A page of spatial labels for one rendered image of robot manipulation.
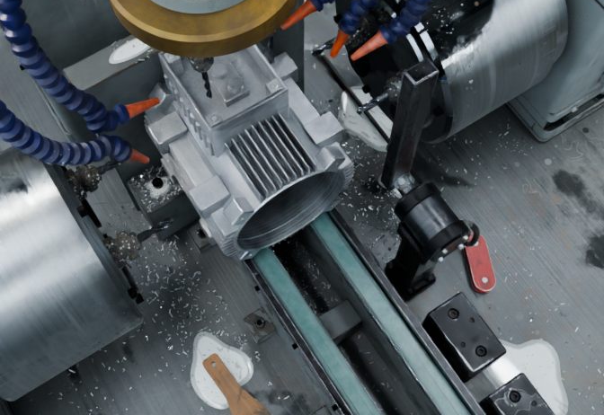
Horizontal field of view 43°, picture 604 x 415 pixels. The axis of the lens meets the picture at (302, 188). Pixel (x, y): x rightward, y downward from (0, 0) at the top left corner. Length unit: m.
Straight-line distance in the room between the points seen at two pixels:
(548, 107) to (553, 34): 0.22
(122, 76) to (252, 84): 0.15
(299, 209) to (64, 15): 0.38
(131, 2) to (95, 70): 0.21
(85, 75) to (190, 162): 0.15
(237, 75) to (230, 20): 0.22
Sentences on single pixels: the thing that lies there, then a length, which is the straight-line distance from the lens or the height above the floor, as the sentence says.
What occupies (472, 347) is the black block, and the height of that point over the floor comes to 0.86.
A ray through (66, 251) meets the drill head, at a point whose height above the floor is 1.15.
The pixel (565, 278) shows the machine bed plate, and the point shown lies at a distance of 1.20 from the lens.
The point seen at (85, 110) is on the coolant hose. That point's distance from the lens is 0.78.
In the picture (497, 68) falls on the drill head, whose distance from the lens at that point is 0.96.
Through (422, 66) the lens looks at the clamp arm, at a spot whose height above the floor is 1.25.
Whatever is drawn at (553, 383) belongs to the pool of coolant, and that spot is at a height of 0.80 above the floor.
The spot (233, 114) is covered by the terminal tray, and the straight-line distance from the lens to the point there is 0.88.
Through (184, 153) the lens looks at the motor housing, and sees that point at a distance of 0.93.
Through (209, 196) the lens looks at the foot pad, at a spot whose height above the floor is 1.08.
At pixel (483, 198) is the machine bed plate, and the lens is 1.21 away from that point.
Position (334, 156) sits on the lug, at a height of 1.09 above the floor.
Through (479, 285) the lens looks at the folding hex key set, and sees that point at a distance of 1.14.
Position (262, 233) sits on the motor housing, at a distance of 1.00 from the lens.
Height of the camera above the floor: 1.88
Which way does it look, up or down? 66 degrees down
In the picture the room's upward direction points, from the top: straight up
